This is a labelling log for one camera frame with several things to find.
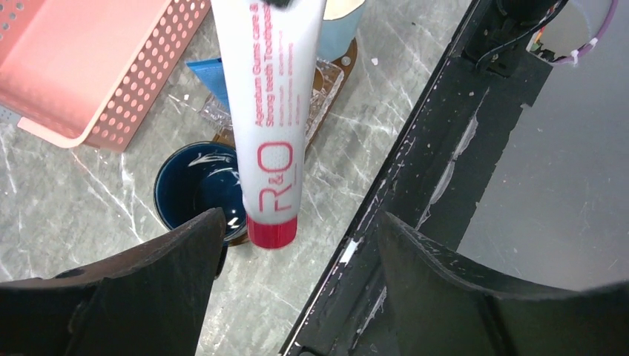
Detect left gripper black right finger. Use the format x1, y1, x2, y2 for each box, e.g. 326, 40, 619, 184
377, 213, 628, 355

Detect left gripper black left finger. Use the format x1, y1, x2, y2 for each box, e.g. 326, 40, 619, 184
1, 208, 225, 355

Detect dark navy mug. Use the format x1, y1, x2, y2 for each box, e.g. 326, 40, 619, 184
153, 141, 247, 244

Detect blue toothpaste tube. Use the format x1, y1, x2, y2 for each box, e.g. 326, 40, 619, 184
186, 57, 230, 111

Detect clear textured glass dish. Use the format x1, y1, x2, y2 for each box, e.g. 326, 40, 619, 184
199, 58, 345, 146

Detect silver toothpaste tube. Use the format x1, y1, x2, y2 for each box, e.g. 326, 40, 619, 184
211, 1, 326, 249

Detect white and light-blue mug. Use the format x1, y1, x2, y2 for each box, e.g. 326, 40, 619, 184
317, 0, 366, 62

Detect pink perforated plastic basket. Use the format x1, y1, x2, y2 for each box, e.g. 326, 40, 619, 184
1, 0, 211, 152

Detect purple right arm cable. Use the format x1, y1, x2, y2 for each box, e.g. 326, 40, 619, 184
550, 0, 619, 67

